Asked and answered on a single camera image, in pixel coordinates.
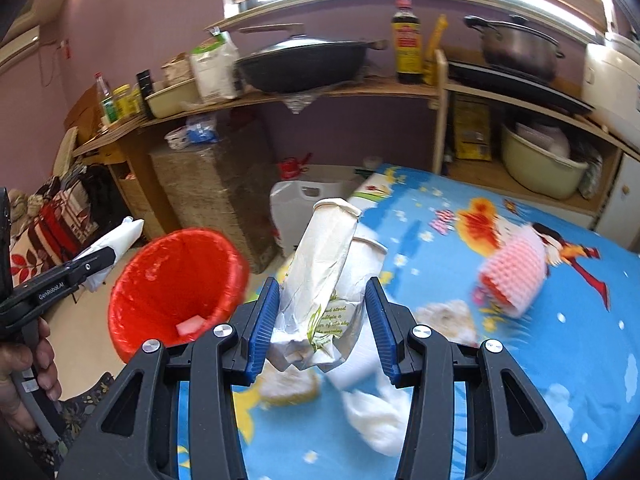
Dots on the black wok with lid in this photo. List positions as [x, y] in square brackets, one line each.
[302, 63]

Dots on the cream basin in cabinet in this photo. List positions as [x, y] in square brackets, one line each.
[539, 170]

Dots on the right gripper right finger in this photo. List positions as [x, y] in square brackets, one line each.
[511, 433]

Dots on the white cabinet door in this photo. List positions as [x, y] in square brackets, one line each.
[620, 218]

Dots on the red trash bin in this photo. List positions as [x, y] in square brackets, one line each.
[188, 272]

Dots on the brown paper bag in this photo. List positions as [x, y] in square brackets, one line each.
[177, 69]

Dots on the yellow package in cabinet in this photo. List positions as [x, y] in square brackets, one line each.
[472, 128]

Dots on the yellow jar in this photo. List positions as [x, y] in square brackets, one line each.
[121, 97]

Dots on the white tissue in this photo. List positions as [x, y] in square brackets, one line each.
[120, 239]

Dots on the blue salt bag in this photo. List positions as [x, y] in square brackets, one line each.
[202, 128]

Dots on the cream basin on shelf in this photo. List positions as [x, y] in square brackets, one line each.
[174, 99]

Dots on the white flour bag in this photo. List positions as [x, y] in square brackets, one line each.
[213, 68]

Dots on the small pink foam fruit net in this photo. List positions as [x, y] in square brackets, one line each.
[513, 276]

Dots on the wooden kitchen shelf unit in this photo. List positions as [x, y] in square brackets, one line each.
[404, 123]

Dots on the white foam block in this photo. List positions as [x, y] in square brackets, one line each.
[191, 326]

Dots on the wrapped woven box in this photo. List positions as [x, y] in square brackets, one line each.
[224, 186]

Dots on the white rice cooker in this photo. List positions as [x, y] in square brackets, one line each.
[611, 85]

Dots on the dark soy sauce bottle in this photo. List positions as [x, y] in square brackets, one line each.
[407, 40]

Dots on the white paper bag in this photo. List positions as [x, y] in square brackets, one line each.
[312, 276]

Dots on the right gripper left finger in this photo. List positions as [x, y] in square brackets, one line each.
[134, 431]

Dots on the white napkin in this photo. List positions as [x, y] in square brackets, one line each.
[381, 420]

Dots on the printed white paper cup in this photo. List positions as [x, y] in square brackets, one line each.
[364, 261]

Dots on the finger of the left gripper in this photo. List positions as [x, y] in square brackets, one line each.
[91, 268]

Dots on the clear vinegar bottle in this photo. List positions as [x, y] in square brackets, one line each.
[106, 99]

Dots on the steel cooking pot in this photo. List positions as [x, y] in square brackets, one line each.
[517, 47]

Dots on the white pearl rice bag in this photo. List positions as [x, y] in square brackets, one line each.
[292, 205]

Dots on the yellow scrub sponge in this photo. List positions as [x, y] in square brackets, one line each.
[452, 319]
[290, 387]

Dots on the yellow snack packet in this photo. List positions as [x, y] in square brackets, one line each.
[433, 43]

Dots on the black induction cooktop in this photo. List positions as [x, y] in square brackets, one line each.
[517, 87]

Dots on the blue cartoon tablecloth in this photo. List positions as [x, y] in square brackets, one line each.
[578, 342]

